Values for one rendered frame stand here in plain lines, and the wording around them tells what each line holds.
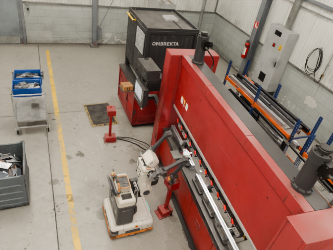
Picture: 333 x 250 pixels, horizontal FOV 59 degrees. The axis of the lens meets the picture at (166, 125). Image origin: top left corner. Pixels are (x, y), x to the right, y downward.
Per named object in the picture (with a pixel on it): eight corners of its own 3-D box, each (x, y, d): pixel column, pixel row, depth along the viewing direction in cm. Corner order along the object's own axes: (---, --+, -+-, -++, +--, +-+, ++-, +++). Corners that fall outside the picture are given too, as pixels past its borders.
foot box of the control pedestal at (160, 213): (153, 211, 499) (154, 206, 492) (166, 206, 511) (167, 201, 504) (159, 220, 486) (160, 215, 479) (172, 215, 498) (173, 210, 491)
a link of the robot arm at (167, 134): (165, 129, 417) (168, 134, 411) (171, 130, 427) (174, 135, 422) (146, 149, 434) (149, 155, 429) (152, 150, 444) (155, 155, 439)
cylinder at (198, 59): (189, 59, 454) (195, 29, 427) (204, 59, 463) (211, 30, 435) (197, 69, 430) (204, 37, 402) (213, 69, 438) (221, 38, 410)
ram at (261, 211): (173, 106, 520) (181, 64, 474) (177, 106, 523) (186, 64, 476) (265, 272, 297) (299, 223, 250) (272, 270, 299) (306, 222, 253)
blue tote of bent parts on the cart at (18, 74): (15, 77, 611) (14, 69, 600) (41, 76, 629) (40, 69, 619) (15, 86, 585) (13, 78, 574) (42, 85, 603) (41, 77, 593)
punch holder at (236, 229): (231, 226, 354) (235, 218, 345) (237, 225, 357) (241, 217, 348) (237, 237, 343) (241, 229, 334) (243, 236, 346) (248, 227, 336)
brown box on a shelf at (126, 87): (118, 85, 621) (118, 80, 614) (130, 84, 631) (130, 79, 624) (121, 92, 600) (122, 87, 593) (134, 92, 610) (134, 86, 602)
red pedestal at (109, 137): (102, 137, 631) (104, 104, 583) (114, 136, 639) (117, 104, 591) (104, 143, 616) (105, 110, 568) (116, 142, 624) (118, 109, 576)
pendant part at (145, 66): (133, 98, 564) (137, 57, 514) (145, 97, 574) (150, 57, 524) (141, 114, 528) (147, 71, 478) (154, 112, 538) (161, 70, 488)
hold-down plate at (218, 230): (213, 224, 389) (214, 223, 387) (217, 224, 391) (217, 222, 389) (223, 245, 366) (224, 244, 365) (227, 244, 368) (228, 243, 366)
